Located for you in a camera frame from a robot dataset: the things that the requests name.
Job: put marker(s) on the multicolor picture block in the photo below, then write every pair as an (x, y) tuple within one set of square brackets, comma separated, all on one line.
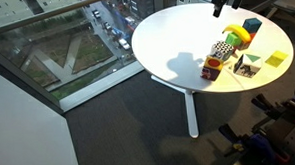
[(212, 69)]

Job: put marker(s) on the orange red block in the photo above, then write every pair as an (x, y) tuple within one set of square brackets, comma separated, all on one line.
[(246, 45)]

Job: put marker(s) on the black and white patterned block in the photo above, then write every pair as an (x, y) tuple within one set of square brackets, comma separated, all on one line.
[(222, 49)]

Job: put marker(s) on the white block with green triangle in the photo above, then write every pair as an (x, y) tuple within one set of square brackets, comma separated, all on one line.
[(248, 66)]

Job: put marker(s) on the yellow green flat block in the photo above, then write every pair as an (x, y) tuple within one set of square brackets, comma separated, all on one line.
[(276, 59)]

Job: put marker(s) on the yellow toy banana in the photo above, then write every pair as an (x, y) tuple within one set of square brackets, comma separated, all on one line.
[(240, 31)]

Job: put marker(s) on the teal cube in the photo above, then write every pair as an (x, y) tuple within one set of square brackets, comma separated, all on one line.
[(251, 25)]

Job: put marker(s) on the small green cube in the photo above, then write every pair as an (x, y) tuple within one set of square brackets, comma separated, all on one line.
[(233, 39)]

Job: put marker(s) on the dark chair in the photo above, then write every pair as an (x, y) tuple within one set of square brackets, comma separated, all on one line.
[(289, 3)]

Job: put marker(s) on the black clamp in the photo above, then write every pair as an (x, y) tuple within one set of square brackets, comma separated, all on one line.
[(272, 108)]

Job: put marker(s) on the white table base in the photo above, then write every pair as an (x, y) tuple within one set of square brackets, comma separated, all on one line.
[(191, 114)]

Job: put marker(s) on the blue and orange clamp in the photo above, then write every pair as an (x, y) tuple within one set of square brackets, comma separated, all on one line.
[(260, 146)]

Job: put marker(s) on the white window sill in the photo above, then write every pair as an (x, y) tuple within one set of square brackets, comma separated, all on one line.
[(97, 88)]

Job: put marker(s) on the wooden handrail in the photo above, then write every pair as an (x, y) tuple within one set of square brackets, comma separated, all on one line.
[(51, 12)]

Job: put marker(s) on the dark window frame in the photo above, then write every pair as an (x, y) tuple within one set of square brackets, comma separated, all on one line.
[(23, 78)]

